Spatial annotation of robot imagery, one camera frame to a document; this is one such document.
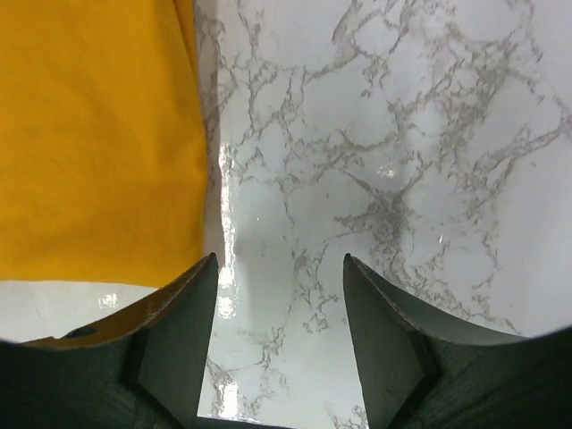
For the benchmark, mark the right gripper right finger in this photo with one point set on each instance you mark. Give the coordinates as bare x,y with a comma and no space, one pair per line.
420,367

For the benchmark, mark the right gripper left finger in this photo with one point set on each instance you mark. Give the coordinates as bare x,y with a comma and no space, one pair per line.
141,367

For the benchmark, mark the yellow t shirt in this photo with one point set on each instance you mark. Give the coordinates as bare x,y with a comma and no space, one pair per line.
103,148

